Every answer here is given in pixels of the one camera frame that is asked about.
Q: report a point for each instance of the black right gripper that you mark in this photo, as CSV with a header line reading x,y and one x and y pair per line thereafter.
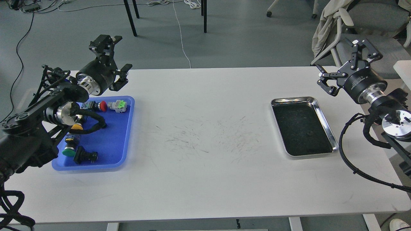
x,y
362,83

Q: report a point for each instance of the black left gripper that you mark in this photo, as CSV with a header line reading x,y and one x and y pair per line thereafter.
x,y
98,75

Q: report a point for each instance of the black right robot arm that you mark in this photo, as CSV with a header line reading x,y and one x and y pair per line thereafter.
x,y
388,121

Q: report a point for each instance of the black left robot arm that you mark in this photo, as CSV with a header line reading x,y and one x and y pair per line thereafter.
x,y
59,110

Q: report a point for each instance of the black table leg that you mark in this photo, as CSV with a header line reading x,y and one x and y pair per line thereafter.
x,y
129,15
204,13

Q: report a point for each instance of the white side table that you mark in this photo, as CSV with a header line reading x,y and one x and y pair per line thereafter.
x,y
403,68

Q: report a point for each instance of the beige jacket on chair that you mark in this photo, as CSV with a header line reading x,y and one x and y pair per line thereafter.
x,y
326,23

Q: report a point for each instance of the grey office chair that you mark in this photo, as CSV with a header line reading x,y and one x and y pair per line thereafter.
x,y
385,23

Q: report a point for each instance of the silver metal tray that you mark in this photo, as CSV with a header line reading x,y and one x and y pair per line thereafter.
x,y
294,117

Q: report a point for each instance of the blue plastic tray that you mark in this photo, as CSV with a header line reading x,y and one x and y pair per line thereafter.
x,y
111,143

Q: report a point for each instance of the black table leg right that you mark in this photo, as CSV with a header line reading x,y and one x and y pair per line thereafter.
x,y
204,13

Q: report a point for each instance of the white shoe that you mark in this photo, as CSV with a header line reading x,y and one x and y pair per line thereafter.
x,y
399,225

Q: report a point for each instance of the red push button switch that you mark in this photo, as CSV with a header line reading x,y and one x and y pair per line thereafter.
x,y
94,106

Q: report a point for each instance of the green grey switch part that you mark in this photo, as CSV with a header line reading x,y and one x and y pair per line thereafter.
x,y
119,106

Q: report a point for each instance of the yellow push button switch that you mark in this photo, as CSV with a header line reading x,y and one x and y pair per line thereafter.
x,y
79,122

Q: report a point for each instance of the green push button switch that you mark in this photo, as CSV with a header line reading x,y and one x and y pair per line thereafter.
x,y
72,141

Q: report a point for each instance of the black square button switch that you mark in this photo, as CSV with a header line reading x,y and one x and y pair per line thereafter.
x,y
82,155

